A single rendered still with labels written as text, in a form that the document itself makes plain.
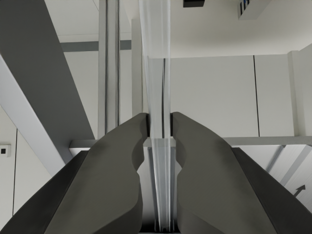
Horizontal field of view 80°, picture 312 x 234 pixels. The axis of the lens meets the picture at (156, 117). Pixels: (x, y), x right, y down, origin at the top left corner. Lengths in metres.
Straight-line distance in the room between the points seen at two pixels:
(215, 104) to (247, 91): 0.34
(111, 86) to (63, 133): 0.27
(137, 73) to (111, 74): 0.15
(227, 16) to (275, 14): 0.14
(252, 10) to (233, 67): 1.51
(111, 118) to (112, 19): 0.22
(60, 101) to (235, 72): 1.96
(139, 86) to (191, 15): 0.26
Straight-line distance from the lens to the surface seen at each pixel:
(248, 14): 0.60
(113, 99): 0.42
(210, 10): 0.64
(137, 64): 0.58
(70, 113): 0.18
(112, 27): 0.48
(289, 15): 0.76
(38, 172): 2.26
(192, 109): 1.88
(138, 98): 0.55
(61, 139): 0.17
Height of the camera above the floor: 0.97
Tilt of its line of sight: 5 degrees down
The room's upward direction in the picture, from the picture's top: 179 degrees clockwise
